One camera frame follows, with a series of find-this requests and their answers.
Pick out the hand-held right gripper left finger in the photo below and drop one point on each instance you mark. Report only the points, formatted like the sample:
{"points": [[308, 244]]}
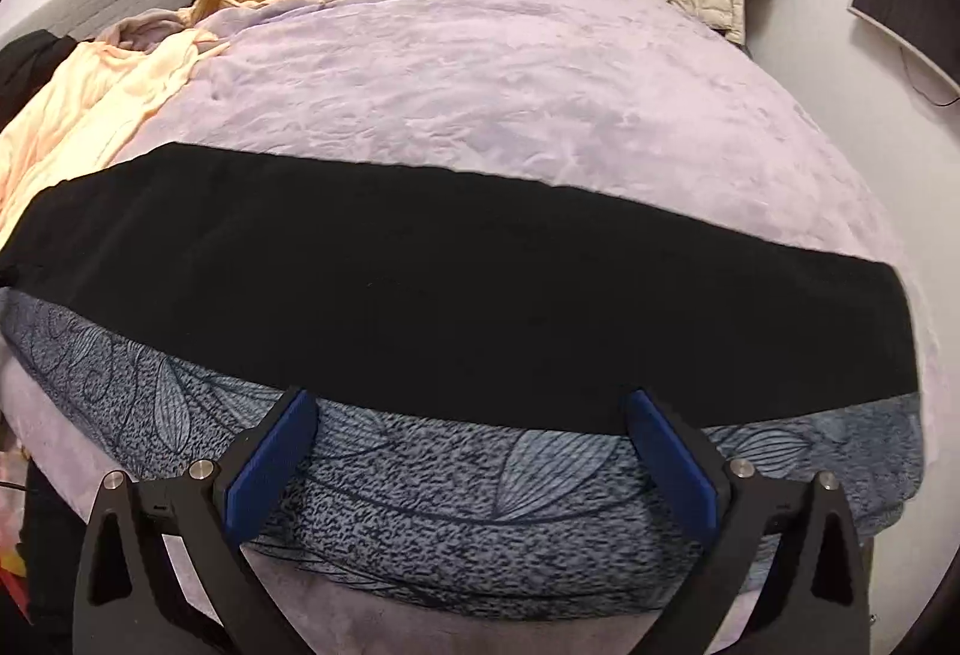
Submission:
{"points": [[274, 456]]}

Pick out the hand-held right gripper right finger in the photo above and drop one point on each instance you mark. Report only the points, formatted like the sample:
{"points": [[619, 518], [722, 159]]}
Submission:
{"points": [[671, 460]]}

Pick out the black pants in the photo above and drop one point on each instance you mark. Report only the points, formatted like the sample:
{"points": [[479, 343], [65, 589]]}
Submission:
{"points": [[450, 287]]}

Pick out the blue leaf-patterned blanket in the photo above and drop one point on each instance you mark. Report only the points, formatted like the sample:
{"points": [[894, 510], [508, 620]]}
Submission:
{"points": [[450, 497]]}

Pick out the red and yellow bag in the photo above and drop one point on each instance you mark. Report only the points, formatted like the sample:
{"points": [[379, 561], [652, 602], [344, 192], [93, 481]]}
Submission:
{"points": [[10, 550]]}

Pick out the pale yellow cloth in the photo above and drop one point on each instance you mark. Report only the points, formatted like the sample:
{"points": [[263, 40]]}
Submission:
{"points": [[75, 100]]}

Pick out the lilac plush blanket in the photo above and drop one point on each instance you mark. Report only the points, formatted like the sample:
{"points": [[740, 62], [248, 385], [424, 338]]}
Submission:
{"points": [[487, 78]]}

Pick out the mauve grey cloth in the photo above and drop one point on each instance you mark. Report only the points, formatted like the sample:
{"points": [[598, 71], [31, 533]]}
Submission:
{"points": [[142, 29]]}

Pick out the black cloth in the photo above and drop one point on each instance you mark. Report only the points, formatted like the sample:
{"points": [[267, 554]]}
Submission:
{"points": [[26, 70]]}

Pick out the dark wall-mounted monitor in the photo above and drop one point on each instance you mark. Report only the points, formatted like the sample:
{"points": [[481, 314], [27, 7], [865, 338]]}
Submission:
{"points": [[907, 3]]}

